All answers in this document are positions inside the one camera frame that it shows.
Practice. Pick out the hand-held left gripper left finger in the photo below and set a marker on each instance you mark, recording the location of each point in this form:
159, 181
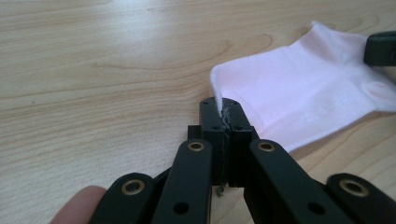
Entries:
211, 124

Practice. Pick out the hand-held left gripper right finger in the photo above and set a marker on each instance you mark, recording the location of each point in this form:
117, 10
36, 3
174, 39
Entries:
238, 149

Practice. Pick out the pink sock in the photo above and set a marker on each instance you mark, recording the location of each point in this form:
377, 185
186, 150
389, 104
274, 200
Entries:
299, 93

